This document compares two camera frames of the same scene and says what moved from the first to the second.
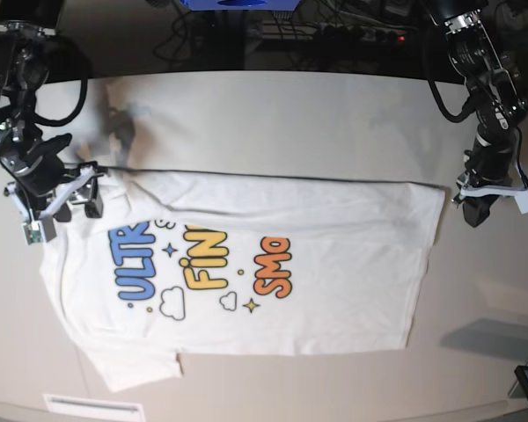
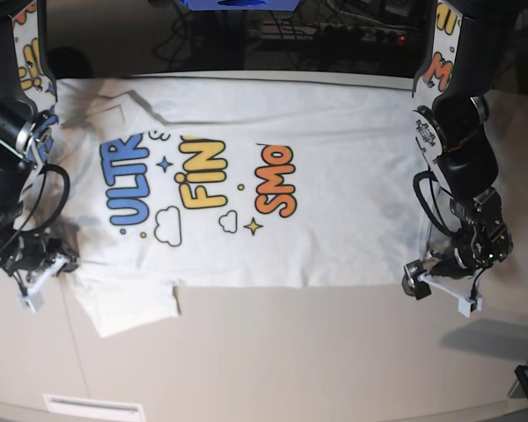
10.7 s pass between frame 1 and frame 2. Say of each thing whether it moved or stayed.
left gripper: moved
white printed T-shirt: moved
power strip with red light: stayed
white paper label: stayed
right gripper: moved
